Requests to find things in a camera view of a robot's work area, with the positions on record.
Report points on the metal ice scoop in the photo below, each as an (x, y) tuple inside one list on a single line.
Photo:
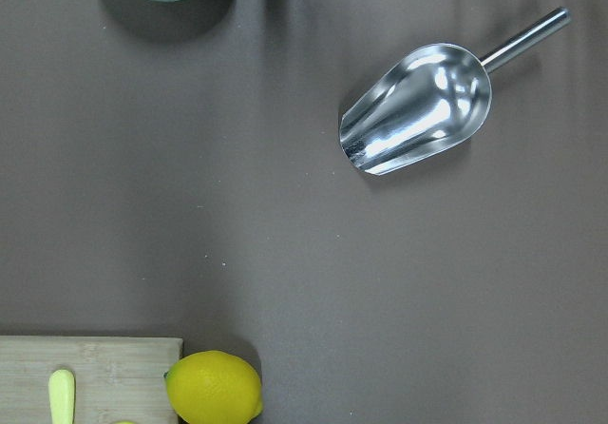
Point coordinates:
[(435, 98)]

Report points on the yellow lemon far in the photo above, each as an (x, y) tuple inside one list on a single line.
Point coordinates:
[(214, 387)]

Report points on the bamboo cutting board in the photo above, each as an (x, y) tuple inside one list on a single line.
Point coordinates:
[(116, 378)]

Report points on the yellow plastic knife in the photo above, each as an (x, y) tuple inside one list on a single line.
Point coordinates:
[(61, 396)]

